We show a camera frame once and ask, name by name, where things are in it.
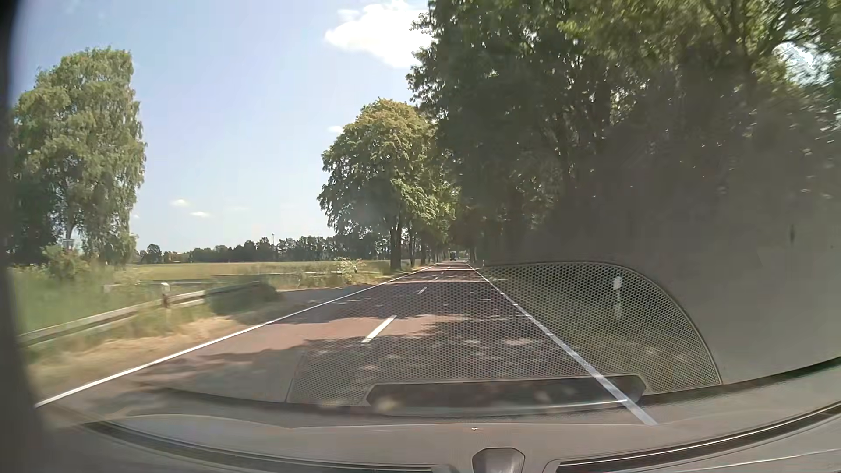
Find reddish grey asphalt road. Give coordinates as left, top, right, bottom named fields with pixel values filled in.
left=36, top=261, right=658, bottom=421

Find large roadside tree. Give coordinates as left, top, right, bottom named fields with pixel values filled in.
left=318, top=99, right=459, bottom=272

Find road markings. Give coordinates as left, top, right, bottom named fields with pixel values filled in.
left=36, top=261, right=658, bottom=426

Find distant line of trees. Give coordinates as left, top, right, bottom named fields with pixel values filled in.
left=134, top=235, right=395, bottom=265

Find shaded grass verge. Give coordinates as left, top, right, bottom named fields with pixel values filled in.
left=470, top=259, right=841, bottom=395

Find car's own bonnet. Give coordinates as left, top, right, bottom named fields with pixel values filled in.
left=39, top=358, right=841, bottom=473

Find green grass field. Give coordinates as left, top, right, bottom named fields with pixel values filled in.
left=10, top=260, right=395, bottom=332

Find row of dark trees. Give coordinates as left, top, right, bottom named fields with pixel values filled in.
left=407, top=0, right=841, bottom=267

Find dry grass verge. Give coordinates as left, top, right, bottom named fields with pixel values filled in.
left=26, top=263, right=435, bottom=398

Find tall green tree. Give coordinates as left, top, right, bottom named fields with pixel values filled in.
left=8, top=47, right=147, bottom=267

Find green bush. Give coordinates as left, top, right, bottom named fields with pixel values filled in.
left=42, top=246, right=93, bottom=282

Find grey metal guard rail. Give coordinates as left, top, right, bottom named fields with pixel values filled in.
left=18, top=281, right=264, bottom=347

